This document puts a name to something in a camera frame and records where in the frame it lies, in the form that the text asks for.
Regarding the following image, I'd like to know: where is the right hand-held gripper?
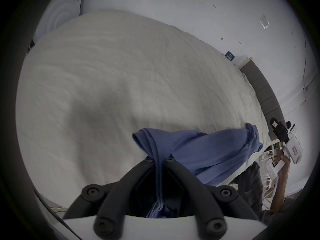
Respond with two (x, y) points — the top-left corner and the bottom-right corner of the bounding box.
(269, 117), (304, 164)

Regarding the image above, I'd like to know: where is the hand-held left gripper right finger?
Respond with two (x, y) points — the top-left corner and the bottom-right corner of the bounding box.
(164, 158), (259, 235)

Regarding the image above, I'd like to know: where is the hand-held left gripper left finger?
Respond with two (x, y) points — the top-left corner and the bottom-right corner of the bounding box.
(62, 158), (157, 235)

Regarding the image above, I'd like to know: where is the blue shirt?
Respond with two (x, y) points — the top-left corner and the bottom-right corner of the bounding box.
(132, 123), (264, 219)

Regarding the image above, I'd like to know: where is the person's right forearm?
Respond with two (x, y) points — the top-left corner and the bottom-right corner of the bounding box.
(270, 168), (291, 213)

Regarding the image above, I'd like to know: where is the person's right hand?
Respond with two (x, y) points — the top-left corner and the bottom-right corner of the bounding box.
(272, 152), (292, 175)

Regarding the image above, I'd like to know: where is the grey padded headboard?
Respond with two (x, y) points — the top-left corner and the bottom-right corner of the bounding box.
(239, 58), (285, 139)

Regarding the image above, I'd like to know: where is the bed with beige sheet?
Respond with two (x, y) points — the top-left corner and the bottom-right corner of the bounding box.
(15, 10), (272, 209)

